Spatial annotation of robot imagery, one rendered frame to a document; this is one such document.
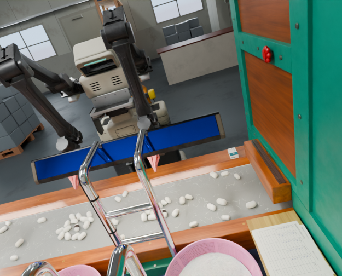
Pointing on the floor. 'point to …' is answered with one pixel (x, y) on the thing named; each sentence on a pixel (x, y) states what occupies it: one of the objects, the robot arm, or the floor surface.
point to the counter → (199, 56)
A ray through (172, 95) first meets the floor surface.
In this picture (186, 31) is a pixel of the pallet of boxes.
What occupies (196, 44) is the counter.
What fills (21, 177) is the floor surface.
